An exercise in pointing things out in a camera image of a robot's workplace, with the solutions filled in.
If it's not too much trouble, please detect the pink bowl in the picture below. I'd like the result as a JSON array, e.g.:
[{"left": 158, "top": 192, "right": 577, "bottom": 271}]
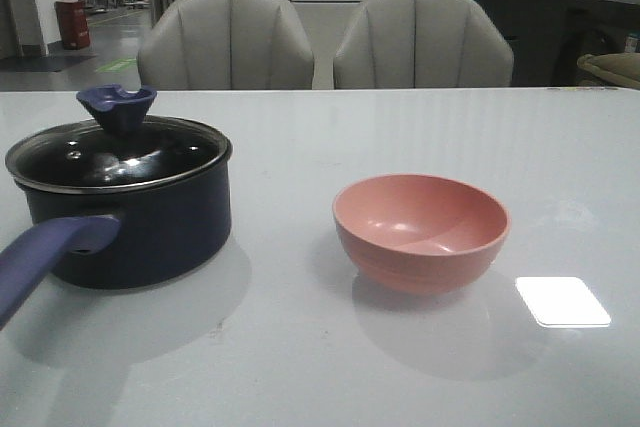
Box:
[{"left": 333, "top": 174, "right": 511, "bottom": 295}]

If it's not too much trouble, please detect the glass lid with blue knob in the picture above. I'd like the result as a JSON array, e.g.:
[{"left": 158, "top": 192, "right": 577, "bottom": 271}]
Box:
[{"left": 5, "top": 84, "right": 232, "bottom": 194}]

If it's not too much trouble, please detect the left beige chair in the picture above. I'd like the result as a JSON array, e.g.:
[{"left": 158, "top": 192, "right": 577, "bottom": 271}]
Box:
[{"left": 137, "top": 0, "right": 315, "bottom": 90}]

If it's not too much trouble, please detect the beige chair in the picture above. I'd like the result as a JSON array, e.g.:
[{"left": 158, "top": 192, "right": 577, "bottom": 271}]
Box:
[
  {"left": 137, "top": 0, "right": 315, "bottom": 90},
  {"left": 333, "top": 0, "right": 514, "bottom": 89}
]

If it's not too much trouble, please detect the right beige chair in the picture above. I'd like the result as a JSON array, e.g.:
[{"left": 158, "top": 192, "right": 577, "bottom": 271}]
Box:
[{"left": 333, "top": 0, "right": 514, "bottom": 89}]

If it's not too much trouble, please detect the dark blue saucepan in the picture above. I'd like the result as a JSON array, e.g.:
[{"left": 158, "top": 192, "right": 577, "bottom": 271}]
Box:
[{"left": 0, "top": 116, "right": 234, "bottom": 331}]

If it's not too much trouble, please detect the red trash bin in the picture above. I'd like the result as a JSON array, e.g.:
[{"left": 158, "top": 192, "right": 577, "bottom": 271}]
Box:
[{"left": 54, "top": 0, "right": 91, "bottom": 50}]

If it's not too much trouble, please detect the beige cushion seat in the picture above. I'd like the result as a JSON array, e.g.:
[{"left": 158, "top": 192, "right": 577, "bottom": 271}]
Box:
[{"left": 576, "top": 53, "right": 639, "bottom": 90}]

